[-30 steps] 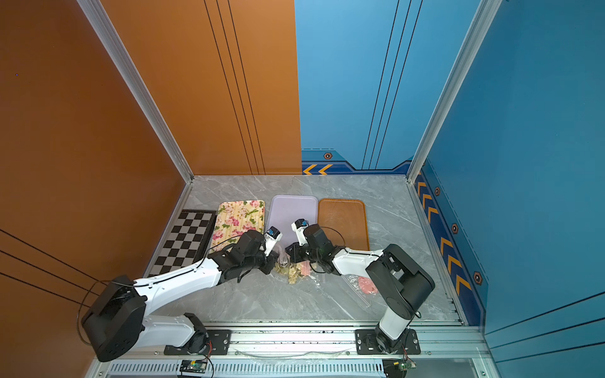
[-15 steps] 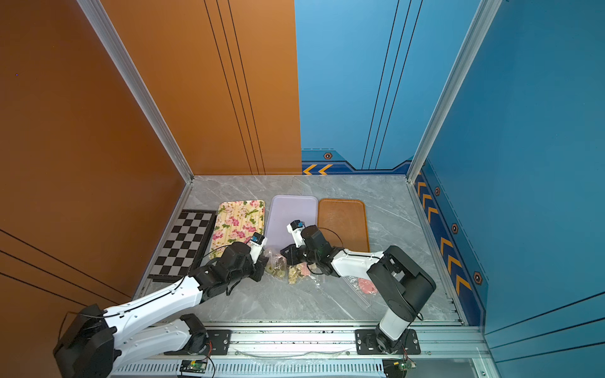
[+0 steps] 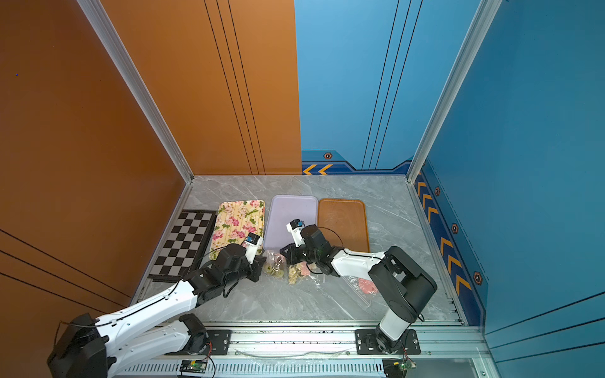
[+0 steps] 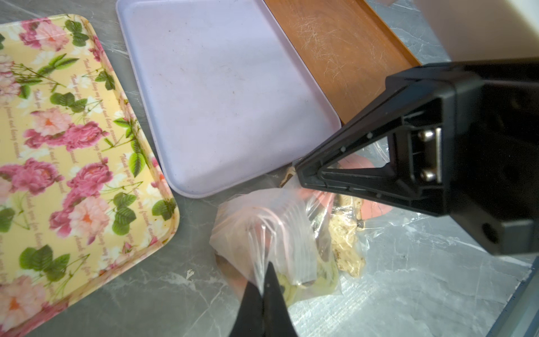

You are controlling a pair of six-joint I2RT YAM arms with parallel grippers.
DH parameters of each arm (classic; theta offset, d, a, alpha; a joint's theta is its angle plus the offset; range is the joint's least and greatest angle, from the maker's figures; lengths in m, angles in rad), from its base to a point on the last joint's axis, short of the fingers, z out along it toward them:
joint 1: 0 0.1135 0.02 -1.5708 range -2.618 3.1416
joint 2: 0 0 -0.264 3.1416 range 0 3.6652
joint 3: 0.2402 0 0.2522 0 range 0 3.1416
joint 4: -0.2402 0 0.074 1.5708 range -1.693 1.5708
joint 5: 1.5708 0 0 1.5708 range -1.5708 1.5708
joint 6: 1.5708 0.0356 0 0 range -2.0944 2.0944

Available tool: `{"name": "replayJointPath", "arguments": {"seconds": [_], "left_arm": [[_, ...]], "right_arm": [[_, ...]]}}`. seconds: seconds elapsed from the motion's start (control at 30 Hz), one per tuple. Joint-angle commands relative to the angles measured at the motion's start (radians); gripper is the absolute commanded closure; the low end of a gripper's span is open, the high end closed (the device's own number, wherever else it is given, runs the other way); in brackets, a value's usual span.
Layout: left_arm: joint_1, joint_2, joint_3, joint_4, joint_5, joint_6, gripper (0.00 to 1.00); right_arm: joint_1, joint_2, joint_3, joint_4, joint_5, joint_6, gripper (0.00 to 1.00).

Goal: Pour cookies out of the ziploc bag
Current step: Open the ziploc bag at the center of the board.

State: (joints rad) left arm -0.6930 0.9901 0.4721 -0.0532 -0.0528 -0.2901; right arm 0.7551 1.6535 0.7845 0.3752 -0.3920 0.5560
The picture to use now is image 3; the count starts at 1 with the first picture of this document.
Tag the ziploc bag mixed cookies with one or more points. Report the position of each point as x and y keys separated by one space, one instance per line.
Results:
x=301 y=273

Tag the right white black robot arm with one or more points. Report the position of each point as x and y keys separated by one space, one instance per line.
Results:
x=403 y=284

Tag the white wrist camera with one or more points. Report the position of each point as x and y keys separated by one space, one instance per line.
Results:
x=295 y=228
x=253 y=244

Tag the left green circuit board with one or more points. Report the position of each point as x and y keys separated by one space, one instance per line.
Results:
x=193 y=367

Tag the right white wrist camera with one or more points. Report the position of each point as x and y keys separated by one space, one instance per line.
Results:
x=295 y=228

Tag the lavender plastic tray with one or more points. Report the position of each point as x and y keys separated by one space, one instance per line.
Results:
x=284 y=209

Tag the right green circuit board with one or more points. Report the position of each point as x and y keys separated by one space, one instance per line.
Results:
x=397 y=368

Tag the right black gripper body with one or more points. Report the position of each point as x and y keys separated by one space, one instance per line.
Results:
x=299 y=254

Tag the brown plastic tray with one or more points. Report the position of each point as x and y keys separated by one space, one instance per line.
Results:
x=343 y=222

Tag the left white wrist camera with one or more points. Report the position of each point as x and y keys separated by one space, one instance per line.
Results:
x=253 y=244

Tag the ziploc bag pink cookies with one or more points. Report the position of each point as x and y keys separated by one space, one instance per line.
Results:
x=363 y=291

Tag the aluminium front rail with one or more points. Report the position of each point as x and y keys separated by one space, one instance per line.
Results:
x=438 y=340

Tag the black white checkerboard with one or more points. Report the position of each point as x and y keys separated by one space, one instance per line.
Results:
x=184 y=247

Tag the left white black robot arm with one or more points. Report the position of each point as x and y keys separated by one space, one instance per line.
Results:
x=162 y=324

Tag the ziploc bag ring cookies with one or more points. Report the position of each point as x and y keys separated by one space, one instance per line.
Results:
x=275 y=265

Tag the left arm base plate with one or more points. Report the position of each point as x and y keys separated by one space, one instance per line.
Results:
x=215 y=342

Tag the green circuit board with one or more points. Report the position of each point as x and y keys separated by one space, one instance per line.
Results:
x=193 y=367
x=397 y=368

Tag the floral pattern tray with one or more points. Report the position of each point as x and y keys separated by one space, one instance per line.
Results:
x=235 y=220

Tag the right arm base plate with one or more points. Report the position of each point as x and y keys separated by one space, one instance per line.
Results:
x=369 y=342

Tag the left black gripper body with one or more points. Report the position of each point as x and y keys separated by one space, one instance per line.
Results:
x=254 y=268

